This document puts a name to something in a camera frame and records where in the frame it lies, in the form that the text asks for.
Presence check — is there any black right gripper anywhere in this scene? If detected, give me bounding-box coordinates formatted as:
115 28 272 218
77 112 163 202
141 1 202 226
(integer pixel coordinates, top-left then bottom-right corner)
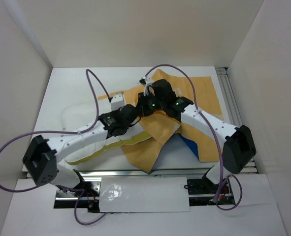
136 90 165 117

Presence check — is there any Mickey Mouse pillowcase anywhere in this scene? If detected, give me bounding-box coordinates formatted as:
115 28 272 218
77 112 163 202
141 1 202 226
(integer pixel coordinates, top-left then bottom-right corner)
93 69 223 173

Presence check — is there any white pillow yellow edge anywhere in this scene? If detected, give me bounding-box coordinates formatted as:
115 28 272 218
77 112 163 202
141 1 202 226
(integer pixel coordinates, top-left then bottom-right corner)
61 103 152 165

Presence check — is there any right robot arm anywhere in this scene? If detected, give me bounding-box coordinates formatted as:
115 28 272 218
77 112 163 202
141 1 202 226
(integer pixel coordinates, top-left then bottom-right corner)
136 77 257 193

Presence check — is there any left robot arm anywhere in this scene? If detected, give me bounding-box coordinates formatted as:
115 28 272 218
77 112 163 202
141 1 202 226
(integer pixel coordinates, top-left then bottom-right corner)
23 104 142 196

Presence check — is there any white cover plate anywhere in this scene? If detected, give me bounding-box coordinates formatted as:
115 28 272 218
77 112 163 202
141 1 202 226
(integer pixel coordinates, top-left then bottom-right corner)
99 177 190 213

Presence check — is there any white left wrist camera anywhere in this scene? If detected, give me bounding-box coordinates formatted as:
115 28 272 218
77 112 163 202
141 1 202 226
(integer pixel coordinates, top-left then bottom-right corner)
110 93 125 111

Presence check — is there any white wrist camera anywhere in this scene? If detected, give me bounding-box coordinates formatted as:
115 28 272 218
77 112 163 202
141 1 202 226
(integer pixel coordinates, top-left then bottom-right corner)
138 76 154 96
110 93 125 111

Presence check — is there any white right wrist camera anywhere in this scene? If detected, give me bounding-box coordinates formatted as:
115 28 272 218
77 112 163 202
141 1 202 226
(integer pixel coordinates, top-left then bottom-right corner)
138 76 154 96

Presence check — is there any aluminium side rail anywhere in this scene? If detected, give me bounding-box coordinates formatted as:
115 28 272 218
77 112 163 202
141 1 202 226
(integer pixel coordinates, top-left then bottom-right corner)
215 66 259 173

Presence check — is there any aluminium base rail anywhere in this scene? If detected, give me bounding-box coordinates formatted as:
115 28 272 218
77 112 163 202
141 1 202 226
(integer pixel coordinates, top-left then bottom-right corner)
26 168 259 178

